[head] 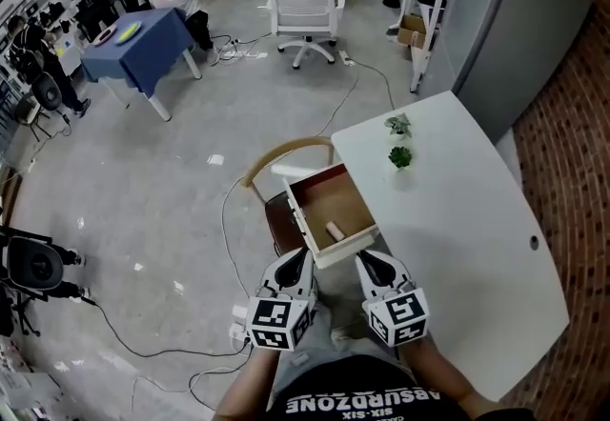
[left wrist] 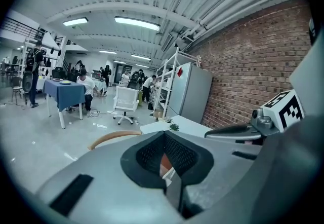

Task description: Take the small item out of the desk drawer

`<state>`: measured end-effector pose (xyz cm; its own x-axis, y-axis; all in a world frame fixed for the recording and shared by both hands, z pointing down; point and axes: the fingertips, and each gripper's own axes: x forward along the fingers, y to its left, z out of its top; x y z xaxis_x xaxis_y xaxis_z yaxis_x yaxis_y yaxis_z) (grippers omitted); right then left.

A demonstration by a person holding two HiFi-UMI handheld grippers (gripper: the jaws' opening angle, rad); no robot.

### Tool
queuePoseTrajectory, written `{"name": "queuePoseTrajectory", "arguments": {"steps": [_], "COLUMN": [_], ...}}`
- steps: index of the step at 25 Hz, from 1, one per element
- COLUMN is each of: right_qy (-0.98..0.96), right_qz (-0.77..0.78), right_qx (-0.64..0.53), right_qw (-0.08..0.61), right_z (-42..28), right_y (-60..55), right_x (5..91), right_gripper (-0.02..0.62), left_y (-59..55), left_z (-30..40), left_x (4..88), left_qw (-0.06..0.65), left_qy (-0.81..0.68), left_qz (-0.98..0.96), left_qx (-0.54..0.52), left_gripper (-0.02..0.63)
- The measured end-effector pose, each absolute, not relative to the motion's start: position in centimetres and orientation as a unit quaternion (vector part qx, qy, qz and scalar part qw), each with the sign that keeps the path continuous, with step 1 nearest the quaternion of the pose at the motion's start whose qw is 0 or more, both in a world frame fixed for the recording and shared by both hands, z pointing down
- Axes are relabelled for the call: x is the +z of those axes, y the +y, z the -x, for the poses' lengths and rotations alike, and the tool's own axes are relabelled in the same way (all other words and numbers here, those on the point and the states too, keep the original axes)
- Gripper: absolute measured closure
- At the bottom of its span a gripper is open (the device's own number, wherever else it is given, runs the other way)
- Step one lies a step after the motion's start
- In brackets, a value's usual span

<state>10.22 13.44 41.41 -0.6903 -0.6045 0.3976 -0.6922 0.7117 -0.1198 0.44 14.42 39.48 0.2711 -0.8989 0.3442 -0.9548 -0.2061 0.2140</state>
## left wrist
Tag pale clothed table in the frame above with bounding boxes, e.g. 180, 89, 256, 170
91, 78, 108, 96

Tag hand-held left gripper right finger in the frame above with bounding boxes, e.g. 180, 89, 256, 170
164, 130, 264, 221

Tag white and brown drawer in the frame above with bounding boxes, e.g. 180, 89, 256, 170
158, 152, 176, 180

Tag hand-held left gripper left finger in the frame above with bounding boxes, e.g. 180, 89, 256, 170
35, 130, 183, 224

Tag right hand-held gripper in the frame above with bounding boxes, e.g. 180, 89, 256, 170
204, 88, 305, 146

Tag grey refrigerator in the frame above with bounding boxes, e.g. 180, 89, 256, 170
168, 62, 214, 125

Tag curved wooden handle bar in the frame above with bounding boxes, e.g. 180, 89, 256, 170
87, 130, 143, 152

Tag white office chair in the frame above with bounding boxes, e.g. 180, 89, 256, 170
112, 86, 140, 125

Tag white metal shelf rack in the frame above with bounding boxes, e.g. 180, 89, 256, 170
152, 47, 198, 119

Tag white desk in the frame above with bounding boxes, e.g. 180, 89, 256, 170
139, 115, 214, 139

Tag blue clothed table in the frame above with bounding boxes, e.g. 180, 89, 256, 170
42, 79, 87, 129

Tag right hand-held gripper camera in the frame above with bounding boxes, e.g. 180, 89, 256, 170
252, 108, 264, 121

